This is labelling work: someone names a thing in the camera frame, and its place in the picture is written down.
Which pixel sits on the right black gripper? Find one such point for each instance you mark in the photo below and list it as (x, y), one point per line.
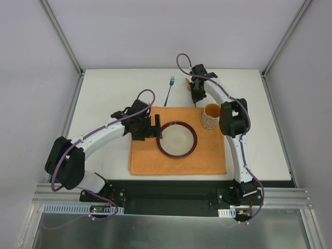
(196, 94)

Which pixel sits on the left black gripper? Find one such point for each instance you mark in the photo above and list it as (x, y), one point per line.
(144, 128)

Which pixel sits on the gold spoon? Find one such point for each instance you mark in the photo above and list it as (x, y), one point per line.
(188, 84)

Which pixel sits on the red rimmed plate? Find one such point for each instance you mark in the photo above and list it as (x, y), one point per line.
(179, 139)

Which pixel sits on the white floral mug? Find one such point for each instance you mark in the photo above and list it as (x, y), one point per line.
(210, 116)

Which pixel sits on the blue metal fork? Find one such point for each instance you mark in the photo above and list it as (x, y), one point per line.
(171, 83)

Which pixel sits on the orange cloth placemat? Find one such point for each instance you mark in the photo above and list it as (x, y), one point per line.
(207, 158)

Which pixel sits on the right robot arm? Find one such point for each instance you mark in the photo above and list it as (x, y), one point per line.
(234, 123)

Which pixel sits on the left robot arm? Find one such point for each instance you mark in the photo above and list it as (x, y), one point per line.
(66, 161)

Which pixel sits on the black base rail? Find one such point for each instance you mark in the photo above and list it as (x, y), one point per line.
(176, 198)

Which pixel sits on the right white cable duct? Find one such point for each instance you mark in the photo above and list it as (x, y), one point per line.
(227, 213)

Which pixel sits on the white cable duct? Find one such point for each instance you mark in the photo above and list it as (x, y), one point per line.
(82, 209)
(227, 213)

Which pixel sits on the left aluminium frame post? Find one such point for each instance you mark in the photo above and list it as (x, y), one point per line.
(61, 35)

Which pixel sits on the aluminium frame post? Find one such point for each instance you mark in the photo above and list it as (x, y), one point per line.
(61, 35)
(305, 5)

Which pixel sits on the left white cable duct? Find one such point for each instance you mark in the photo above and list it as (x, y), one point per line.
(82, 209)

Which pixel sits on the right aluminium frame post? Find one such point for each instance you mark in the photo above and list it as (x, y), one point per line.
(305, 5)

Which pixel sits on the aluminium front rail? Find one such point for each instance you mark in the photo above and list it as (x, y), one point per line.
(289, 198)

